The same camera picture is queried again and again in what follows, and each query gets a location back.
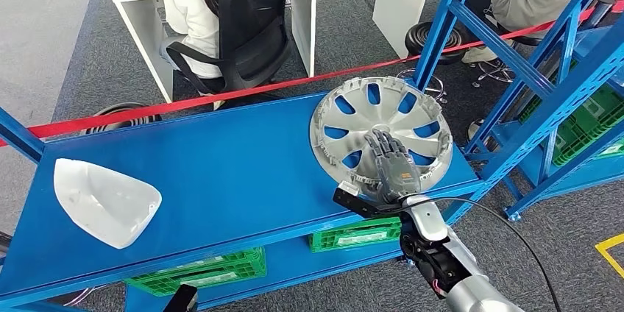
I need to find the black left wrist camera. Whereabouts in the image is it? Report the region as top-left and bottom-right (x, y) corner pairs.
(163, 284), (199, 312)

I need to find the green labelled plastic crate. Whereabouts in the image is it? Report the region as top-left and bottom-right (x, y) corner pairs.
(518, 58), (624, 155)
(550, 124), (624, 169)

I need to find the black belt stanchion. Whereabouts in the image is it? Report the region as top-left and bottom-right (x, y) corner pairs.
(580, 0), (617, 33)

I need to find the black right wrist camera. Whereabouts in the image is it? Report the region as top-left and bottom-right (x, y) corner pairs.
(333, 180), (405, 219)

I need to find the black office chair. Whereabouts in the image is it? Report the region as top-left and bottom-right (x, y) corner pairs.
(166, 0), (296, 99)

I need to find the yellow floor tape square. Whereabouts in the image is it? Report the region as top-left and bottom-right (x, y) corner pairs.
(595, 233), (624, 279)

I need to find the white desk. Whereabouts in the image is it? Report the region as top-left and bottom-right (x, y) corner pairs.
(110, 0), (319, 104)
(372, 0), (457, 60)

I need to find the open green plastic crate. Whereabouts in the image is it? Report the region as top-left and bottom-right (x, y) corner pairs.
(308, 216), (403, 254)

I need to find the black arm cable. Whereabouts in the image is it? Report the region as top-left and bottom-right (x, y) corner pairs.
(404, 196), (564, 312)

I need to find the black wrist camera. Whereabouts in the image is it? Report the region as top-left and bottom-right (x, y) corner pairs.
(333, 180), (405, 219)
(163, 284), (199, 312)

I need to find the silver wheel hubcap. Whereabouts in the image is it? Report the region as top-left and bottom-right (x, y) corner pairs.
(308, 75), (454, 197)

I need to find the red barrier belt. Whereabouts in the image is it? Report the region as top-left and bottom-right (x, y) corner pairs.
(0, 0), (624, 149)

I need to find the blue metal shelf rack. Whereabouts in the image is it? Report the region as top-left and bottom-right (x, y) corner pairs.
(0, 0), (624, 312)
(463, 0), (624, 223)

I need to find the folded green plastic crate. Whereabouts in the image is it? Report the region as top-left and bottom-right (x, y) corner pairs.
(124, 246), (268, 277)
(141, 266), (268, 299)

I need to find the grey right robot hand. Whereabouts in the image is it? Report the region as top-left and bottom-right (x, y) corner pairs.
(361, 128), (422, 204)

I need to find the white mirror cover shell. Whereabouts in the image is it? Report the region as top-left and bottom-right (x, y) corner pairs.
(53, 157), (163, 251)

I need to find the black stool chrome base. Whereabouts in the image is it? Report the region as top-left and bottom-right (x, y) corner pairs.
(472, 22), (542, 89)
(395, 21), (469, 105)

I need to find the chrome round stool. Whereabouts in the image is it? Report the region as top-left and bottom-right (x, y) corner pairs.
(465, 118), (498, 155)

